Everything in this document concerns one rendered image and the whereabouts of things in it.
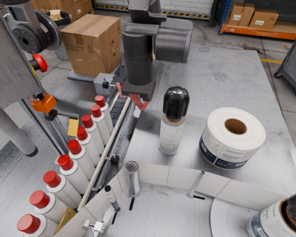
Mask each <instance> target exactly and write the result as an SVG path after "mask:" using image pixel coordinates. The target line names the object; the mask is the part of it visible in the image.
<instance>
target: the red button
mask: <svg viewBox="0 0 296 237"><path fill-rule="evenodd" d="M32 58H33V59H31V60H29V62H30V64H31V65H32V67H33V69H34V70H35V71H37V70H40V71H41V72H46V71H47V69H48V66H47V63H46V61H45V59H44V58H43V57H42V56H41V55H39V54H37V53H35V54H32Z"/></svg>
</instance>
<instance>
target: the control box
mask: <svg viewBox="0 0 296 237"><path fill-rule="evenodd" d="M40 87H42V84H41V82H40V81H39V78H38V76H37V74H36V72H35V70H34V69H33V67H32V65H31V64H30V62H29V61H28V59H27V58H26V56H25V54H24V52H23V50H22V49H21V47H20V45H19V43H18V42H17V40H16V38H15V36H14V34H13V33H12V31H11V29H10V27H9V25H8V23H7V22H6V20H5V18H4V16H3V15H2V13H1V11H0V108H3V107H5V106H8V105H10V104H12V103H15V102H17V101H20V100H22V99H24V98H26V97H29V96H31V95H33V94H36V93H38V92H40Z"/></svg>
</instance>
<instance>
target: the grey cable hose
mask: <svg viewBox="0 0 296 237"><path fill-rule="evenodd" d="M0 130H1V131H2V132H3V133H4V134H5V135H6V136H7V137H8V138H9V139H10V140H11V141H12V142H13V143H14V144H15V145H16V146H17V147H18V148H19V149H20V150H21V151H22V152H23V154H24V155H25V156H27V157H33V156H35V155H36V154H37V153H38V148H37V146H35V145H34V144H33V143H32V142H31V141H30V140H29V139H28V137H27V136H26V135H25V134H24V133H23V132H22V131H21V129H20V128H19V127H18V126H17V125H16V124H15V122H14V121H13V120H12V119H11V118H10V117H9V116H8V114H7V113H6V112H5V111H4V110H3V109H2V108H0Z"/></svg>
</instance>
